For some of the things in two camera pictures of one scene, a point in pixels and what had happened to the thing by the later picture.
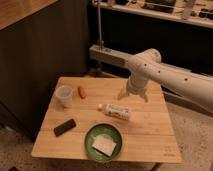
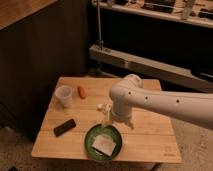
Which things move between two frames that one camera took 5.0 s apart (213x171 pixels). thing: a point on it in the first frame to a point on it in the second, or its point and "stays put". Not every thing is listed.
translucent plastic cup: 64,95 stays put
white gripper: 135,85 to 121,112
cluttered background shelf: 194,12 stays put
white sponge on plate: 104,144 stays put
